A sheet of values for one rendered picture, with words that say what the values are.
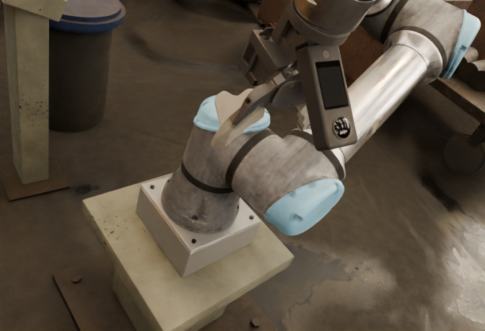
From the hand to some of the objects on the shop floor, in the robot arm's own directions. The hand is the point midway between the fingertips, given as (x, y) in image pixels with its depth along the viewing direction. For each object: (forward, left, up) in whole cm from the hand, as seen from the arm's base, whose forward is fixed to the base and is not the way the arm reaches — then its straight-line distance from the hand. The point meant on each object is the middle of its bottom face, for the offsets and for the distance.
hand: (260, 142), depth 56 cm
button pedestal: (+11, -66, -62) cm, 92 cm away
